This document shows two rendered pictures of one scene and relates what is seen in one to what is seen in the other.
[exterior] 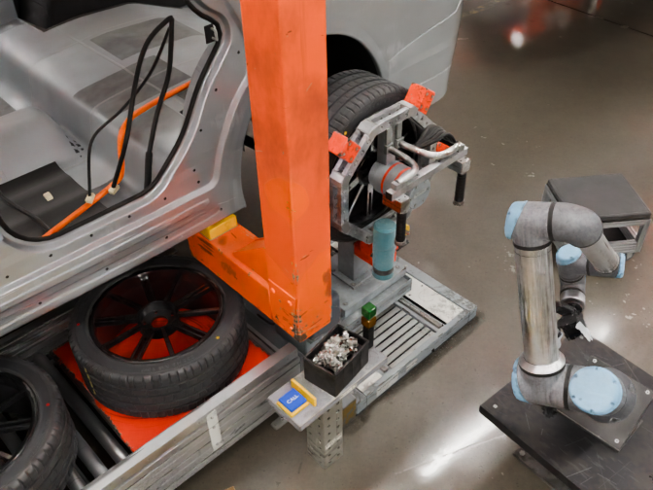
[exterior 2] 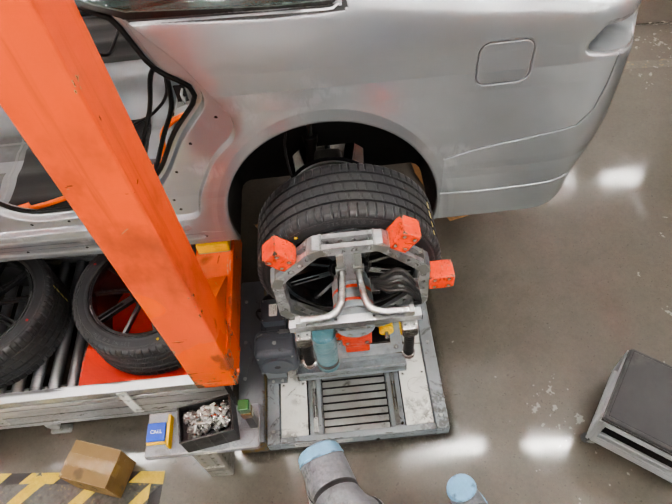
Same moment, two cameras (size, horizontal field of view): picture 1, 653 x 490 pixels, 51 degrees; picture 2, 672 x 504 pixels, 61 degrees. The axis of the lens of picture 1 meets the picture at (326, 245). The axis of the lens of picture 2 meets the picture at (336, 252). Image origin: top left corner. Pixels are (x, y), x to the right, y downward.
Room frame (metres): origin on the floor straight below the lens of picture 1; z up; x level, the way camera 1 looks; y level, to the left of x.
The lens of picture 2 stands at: (1.40, -0.97, 2.57)
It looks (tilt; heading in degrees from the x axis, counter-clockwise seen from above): 54 degrees down; 44
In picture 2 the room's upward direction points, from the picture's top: 8 degrees counter-clockwise
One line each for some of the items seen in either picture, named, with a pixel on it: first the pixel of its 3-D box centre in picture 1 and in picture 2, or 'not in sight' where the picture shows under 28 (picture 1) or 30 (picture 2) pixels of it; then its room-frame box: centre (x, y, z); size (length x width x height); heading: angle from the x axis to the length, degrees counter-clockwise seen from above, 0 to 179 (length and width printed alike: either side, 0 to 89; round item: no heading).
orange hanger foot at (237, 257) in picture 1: (240, 243); (212, 272); (2.01, 0.33, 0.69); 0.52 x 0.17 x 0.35; 43
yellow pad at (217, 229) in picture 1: (213, 221); (213, 236); (2.13, 0.44, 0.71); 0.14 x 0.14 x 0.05; 43
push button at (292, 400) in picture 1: (292, 401); (156, 432); (1.44, 0.13, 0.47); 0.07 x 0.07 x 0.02; 43
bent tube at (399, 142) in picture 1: (429, 136); (382, 283); (2.18, -0.39, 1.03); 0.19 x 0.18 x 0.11; 43
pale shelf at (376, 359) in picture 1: (328, 379); (203, 431); (1.55, 0.00, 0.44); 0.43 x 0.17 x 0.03; 133
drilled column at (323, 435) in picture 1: (324, 422); (210, 449); (1.53, 0.02, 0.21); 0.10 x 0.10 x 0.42; 43
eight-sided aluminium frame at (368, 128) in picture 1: (385, 175); (351, 285); (2.21, -0.23, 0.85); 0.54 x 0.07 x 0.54; 133
